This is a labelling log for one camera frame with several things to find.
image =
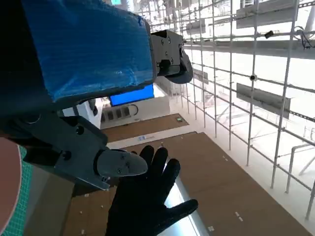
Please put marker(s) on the bare left robot hand, blue tape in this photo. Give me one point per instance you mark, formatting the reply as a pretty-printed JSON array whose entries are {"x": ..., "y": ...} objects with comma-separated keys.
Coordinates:
[{"x": 86, "y": 49}]

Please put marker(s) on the gray hanging panel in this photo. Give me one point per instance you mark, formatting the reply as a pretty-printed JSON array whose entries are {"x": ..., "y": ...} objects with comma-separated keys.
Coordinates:
[
  {"x": 263, "y": 99},
  {"x": 265, "y": 13}
]

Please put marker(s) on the green cutting mat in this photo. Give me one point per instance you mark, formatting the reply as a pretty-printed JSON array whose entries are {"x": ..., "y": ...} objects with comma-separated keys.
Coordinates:
[{"x": 24, "y": 196}]

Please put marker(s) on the pink bowl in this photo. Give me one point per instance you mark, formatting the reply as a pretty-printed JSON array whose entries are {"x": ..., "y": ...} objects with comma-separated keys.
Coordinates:
[{"x": 7, "y": 184}]

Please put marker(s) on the blue screen monitor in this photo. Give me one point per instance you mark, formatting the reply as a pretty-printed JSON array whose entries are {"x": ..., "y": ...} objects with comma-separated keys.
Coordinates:
[{"x": 133, "y": 96}]

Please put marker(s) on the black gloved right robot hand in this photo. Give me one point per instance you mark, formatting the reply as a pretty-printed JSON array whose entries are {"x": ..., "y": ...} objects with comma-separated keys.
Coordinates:
[{"x": 140, "y": 201}]

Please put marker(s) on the white metal grid frame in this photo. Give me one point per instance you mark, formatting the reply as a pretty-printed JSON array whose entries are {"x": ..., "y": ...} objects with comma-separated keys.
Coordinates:
[{"x": 231, "y": 73}]

